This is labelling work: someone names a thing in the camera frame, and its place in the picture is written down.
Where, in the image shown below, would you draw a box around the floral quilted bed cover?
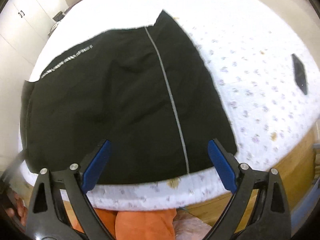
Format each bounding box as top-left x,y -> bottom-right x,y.
17,0 -> 320,212

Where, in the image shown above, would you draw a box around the black hooded jacket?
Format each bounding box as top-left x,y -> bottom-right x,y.
20,12 -> 237,185

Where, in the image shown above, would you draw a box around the dark box on nightstand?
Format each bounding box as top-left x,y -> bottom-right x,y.
53,11 -> 65,22

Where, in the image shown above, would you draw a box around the white nightstand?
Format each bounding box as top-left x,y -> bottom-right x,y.
48,21 -> 61,37

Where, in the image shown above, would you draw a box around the person left hand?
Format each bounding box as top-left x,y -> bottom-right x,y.
4,194 -> 28,227

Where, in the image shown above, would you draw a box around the black phone on bed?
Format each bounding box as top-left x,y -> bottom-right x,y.
291,54 -> 308,95

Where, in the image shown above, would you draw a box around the orange trousers legs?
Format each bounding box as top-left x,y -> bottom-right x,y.
72,207 -> 178,240

